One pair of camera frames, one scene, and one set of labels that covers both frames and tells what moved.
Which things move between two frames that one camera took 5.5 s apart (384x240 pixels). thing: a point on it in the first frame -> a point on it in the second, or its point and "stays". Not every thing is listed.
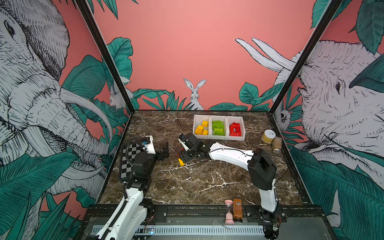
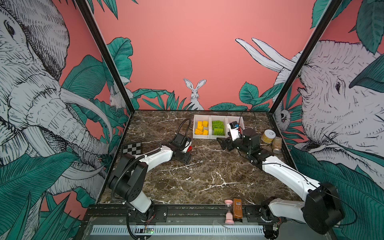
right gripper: [184, 156] -> [231, 141]
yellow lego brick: [198, 131] stays
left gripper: [165, 152] -> [187, 159]
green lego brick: [217, 124] stays
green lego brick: [218, 131] stays
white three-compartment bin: [215, 127] stays
